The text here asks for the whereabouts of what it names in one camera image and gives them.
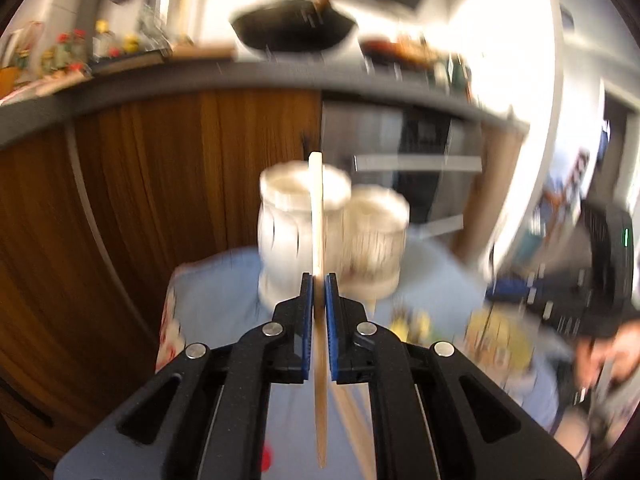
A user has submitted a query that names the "light wooden chopstick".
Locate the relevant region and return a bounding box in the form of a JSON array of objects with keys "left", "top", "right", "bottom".
[{"left": 308, "top": 152, "right": 329, "bottom": 469}]

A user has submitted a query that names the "light blue patterned cloth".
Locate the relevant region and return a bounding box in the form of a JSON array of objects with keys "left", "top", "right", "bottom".
[{"left": 155, "top": 238, "right": 561, "bottom": 480}]

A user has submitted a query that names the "person's right hand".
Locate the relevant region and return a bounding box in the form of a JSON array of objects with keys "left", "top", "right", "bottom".
[{"left": 574, "top": 320, "right": 639, "bottom": 388}]

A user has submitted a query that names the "white ceramic utensil holder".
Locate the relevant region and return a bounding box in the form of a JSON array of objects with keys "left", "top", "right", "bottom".
[{"left": 257, "top": 160, "right": 409, "bottom": 310}]

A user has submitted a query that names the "stainless built-in oven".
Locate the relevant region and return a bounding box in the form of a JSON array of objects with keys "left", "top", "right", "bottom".
[{"left": 321, "top": 101, "right": 483, "bottom": 238}]

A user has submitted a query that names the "brown frying pan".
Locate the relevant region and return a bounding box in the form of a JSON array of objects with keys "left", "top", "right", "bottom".
[{"left": 358, "top": 36, "right": 439, "bottom": 70}]

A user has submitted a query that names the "wooden cutting board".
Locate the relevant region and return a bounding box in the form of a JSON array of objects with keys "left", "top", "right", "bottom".
[{"left": 88, "top": 44, "right": 236, "bottom": 77}]

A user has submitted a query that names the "black wok wooden handle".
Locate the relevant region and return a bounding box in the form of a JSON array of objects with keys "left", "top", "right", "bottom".
[{"left": 231, "top": 0, "right": 357, "bottom": 54}]

